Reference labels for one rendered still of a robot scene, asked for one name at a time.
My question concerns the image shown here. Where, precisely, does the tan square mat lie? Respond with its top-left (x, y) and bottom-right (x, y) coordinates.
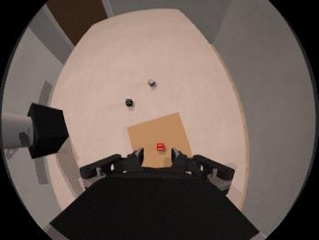
top-left (127, 113), bottom-right (193, 168)

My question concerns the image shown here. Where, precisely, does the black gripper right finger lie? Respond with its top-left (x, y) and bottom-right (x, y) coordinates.
top-left (167, 148), bottom-right (235, 195)

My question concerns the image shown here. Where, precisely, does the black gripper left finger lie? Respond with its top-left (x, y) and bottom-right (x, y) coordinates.
top-left (79, 147), bottom-right (144, 189)

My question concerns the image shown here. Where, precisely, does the red die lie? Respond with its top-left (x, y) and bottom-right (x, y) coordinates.
top-left (157, 144), bottom-right (164, 150)

